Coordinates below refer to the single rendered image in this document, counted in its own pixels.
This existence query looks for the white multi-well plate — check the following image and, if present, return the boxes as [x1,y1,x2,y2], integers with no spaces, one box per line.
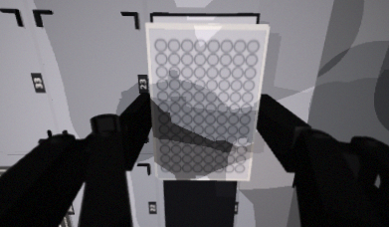
[0,166,72,227]
[145,23,270,181]

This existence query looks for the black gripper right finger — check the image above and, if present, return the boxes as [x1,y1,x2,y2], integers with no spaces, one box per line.
[257,94,389,227]

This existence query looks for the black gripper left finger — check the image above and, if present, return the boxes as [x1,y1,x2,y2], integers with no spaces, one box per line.
[0,93,152,227]

